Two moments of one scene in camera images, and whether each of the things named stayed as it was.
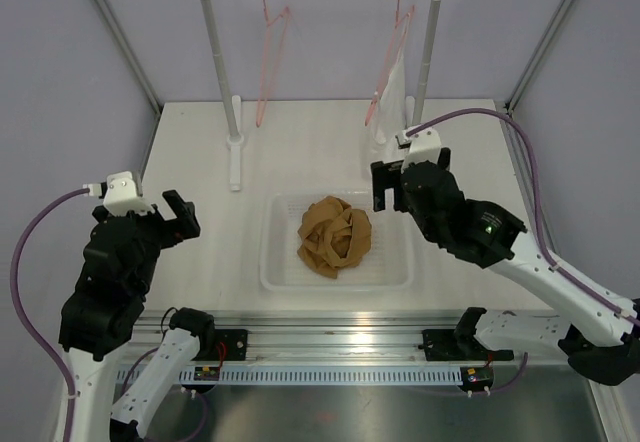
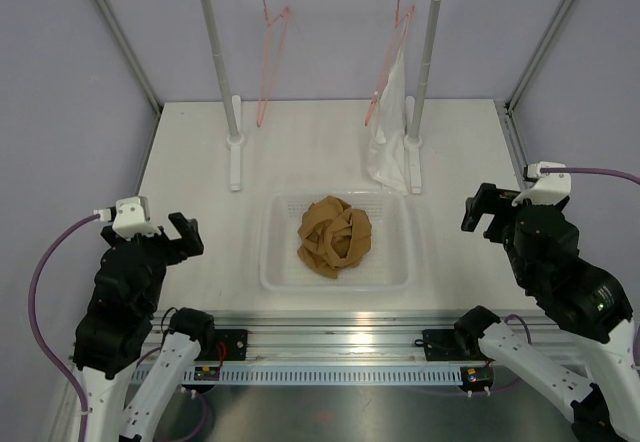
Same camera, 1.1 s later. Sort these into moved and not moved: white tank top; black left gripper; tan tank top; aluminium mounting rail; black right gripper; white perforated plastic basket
Moved: black right gripper; black left gripper
Not moved: aluminium mounting rail; white perforated plastic basket; tan tank top; white tank top
